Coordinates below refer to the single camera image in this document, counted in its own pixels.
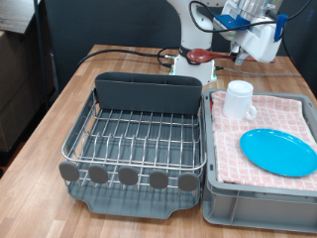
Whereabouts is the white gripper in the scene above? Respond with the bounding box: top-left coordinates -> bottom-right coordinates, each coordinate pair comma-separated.
230,18 -> 282,66

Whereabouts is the red-brown wooden spoon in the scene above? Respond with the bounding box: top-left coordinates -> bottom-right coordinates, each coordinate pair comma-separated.
186,48 -> 258,64

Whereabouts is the blue plate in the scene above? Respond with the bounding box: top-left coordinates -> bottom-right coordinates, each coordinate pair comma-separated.
239,128 -> 317,178

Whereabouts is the white mug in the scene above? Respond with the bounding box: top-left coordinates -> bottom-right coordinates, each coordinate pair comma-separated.
222,79 -> 258,121

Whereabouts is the dark grey cutlery caddy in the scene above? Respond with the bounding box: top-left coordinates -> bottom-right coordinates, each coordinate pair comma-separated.
94,71 -> 203,116

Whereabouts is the pink checked towel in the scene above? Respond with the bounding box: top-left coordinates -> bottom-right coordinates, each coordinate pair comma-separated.
210,90 -> 317,192

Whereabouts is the dark fabric partition panel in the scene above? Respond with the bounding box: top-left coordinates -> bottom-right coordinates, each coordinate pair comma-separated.
44,0 -> 317,92

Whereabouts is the grey plastic crate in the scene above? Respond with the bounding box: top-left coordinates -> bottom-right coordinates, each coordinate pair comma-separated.
201,87 -> 317,234

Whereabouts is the dark grey drain tray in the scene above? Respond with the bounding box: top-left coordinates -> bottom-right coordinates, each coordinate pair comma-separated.
67,108 -> 202,220

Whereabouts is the black metal pole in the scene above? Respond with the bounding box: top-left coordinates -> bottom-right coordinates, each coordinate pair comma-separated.
33,0 -> 52,110

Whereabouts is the cardboard box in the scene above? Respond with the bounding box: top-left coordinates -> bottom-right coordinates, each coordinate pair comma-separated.
0,29 -> 46,153

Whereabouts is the dark wooden shelf board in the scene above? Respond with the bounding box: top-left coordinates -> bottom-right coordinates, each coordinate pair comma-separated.
0,0 -> 39,35

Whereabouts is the blue cable clip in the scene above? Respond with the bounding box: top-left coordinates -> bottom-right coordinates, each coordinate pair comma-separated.
273,13 -> 289,43

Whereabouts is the thick black table cable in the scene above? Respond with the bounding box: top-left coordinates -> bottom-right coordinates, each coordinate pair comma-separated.
77,47 -> 181,68

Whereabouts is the metal wire dish rack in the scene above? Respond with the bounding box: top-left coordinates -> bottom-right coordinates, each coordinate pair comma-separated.
58,86 -> 208,193

